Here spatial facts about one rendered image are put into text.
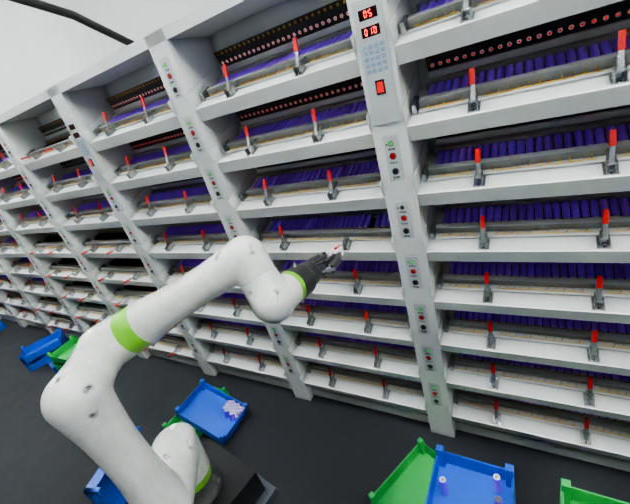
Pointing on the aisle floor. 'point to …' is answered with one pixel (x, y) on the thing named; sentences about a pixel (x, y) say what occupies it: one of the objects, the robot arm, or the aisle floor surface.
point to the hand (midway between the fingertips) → (335, 253)
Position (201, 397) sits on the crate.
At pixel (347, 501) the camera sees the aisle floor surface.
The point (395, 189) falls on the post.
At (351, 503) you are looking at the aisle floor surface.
